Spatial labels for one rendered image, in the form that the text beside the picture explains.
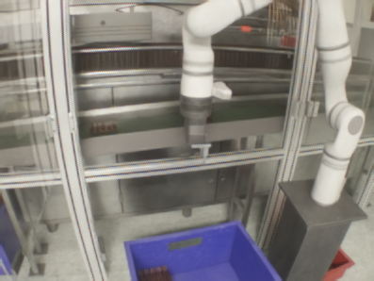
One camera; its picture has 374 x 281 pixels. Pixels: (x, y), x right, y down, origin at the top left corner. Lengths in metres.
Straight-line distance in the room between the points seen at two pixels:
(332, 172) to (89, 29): 0.90
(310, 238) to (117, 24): 0.95
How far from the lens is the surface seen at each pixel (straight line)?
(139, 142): 0.96
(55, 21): 0.80
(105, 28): 0.97
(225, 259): 1.09
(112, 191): 1.36
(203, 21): 0.57
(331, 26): 0.71
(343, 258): 1.46
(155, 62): 1.05
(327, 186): 0.89
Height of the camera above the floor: 1.06
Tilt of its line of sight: 25 degrees down
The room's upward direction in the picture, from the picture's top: 2 degrees clockwise
